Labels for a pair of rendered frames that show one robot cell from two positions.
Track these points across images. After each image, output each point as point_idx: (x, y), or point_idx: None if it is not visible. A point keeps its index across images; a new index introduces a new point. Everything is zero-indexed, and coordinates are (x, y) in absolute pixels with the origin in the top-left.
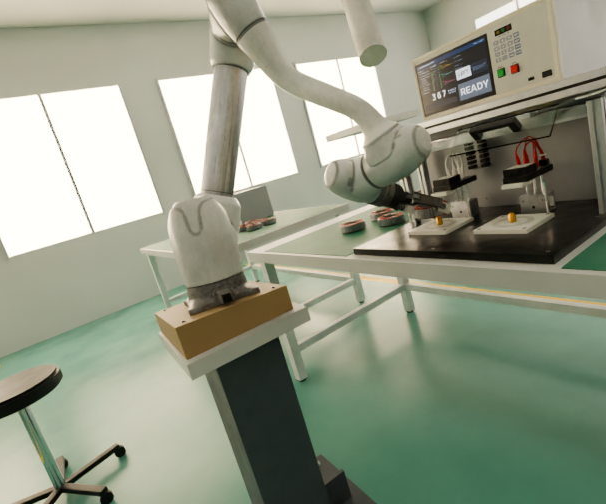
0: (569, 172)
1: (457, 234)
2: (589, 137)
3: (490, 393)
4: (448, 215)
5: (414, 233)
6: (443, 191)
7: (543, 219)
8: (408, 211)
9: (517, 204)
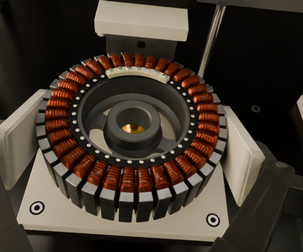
0: None
1: (276, 244)
2: None
3: None
4: (75, 33)
5: (57, 229)
6: (150, 5)
7: None
8: (21, 173)
9: (236, 7)
